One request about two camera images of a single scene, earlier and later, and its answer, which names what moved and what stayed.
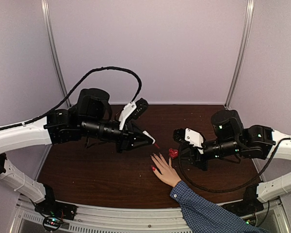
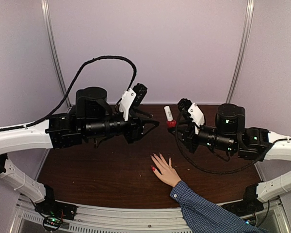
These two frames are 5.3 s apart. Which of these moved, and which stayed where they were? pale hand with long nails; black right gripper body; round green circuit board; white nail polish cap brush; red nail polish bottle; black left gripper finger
Moved: white nail polish cap brush; red nail polish bottle; black left gripper finger; black right gripper body
Stayed: pale hand with long nails; round green circuit board
